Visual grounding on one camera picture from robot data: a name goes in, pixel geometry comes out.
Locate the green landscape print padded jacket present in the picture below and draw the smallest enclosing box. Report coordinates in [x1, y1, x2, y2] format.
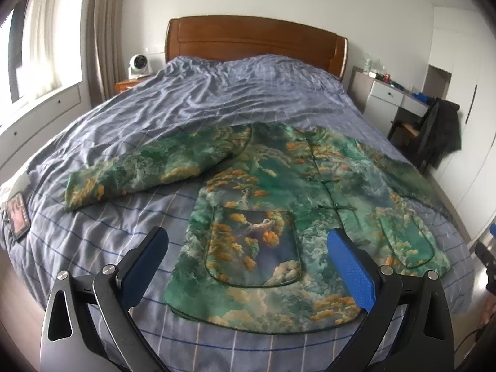
[65, 123, 451, 334]

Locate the smartphone with pink case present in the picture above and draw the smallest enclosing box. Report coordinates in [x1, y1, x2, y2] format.
[6, 192, 31, 240]

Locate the dark wooden chair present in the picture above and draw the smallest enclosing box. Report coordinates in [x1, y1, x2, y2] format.
[387, 104, 438, 174]

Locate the black jacket on chair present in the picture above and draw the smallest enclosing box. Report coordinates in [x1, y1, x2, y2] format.
[414, 97, 462, 173]

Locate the white window sill cabinet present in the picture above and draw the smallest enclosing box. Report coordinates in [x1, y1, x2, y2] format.
[1, 84, 88, 182]

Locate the white desk with drawer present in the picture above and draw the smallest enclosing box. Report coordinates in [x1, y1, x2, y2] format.
[347, 66, 428, 136]

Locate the brown wooden nightstand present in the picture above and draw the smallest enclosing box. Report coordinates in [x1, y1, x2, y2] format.
[114, 76, 150, 94]

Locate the blue plaid bed duvet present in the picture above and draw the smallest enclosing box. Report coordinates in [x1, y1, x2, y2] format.
[0, 55, 477, 372]

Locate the beige window curtain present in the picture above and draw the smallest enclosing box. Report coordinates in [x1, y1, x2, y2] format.
[86, 0, 125, 107]

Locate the brown wooden headboard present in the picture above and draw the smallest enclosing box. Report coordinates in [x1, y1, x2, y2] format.
[165, 15, 348, 80]

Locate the white wardrobe with black handles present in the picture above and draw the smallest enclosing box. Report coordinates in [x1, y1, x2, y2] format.
[428, 7, 495, 241]

